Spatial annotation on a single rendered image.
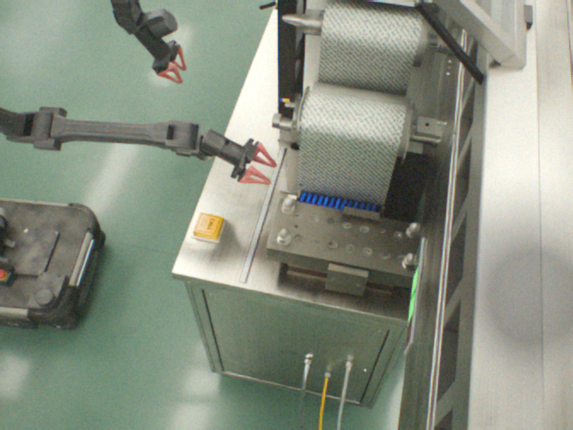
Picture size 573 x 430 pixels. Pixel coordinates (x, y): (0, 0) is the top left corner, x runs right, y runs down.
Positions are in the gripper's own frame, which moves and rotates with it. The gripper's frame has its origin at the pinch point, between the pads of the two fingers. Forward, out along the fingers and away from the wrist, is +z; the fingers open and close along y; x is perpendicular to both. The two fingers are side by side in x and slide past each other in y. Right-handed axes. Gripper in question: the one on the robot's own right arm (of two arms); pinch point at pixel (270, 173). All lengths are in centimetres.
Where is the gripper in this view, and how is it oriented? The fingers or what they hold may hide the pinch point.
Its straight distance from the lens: 152.4
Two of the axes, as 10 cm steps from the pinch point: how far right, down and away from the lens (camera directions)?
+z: 8.6, 4.4, 2.7
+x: 4.5, -4.0, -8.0
